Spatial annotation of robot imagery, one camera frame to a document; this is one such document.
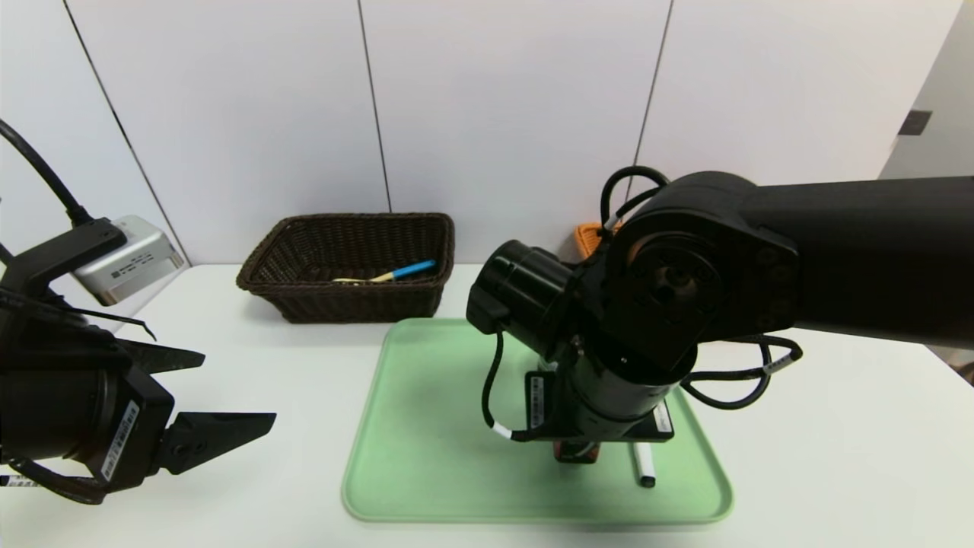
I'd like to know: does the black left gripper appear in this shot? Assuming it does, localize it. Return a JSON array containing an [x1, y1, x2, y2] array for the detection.
[[0, 338, 277, 494]]

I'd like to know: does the yellow spoon with blue handle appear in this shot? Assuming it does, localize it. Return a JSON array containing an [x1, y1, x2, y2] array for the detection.
[[333, 260, 438, 285]]

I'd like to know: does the black gum box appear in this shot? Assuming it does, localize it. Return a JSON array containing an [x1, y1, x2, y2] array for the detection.
[[554, 440, 602, 465]]

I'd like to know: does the dark brown wicker basket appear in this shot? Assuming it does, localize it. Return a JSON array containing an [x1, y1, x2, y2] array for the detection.
[[236, 212, 456, 324]]

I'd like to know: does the orange wicker basket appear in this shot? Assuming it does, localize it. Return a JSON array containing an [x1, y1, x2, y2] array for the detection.
[[574, 221, 621, 260]]

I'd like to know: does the green plastic tray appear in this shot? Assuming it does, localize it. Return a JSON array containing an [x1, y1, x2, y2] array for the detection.
[[342, 317, 734, 524]]

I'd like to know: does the white marker pen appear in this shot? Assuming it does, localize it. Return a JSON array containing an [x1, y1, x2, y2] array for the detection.
[[633, 443, 657, 489]]

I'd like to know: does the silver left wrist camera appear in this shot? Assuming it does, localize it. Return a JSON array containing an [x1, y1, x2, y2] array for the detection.
[[72, 215, 186, 307]]

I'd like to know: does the left arm cable with white label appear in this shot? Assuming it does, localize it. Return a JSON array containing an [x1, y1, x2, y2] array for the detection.
[[0, 472, 103, 505]]

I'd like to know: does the arm cable with white label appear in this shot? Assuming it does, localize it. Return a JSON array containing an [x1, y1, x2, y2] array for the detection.
[[0, 472, 103, 505], [680, 335, 804, 411]]

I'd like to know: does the black left camera cable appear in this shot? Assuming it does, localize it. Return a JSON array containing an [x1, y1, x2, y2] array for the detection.
[[0, 120, 126, 282]]

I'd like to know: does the black camera cable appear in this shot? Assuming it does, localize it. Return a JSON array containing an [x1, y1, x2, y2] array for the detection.
[[600, 166, 670, 231], [0, 120, 126, 282]]

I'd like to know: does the right gripper cable with white tag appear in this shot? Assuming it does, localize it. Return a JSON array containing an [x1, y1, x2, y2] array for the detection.
[[482, 329, 533, 443]]

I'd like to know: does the black right camera cable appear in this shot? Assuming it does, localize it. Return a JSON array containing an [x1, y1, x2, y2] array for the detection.
[[600, 166, 670, 231]]

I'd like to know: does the right arm cable with white label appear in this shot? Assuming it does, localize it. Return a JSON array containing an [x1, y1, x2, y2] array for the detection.
[[680, 335, 804, 411]]

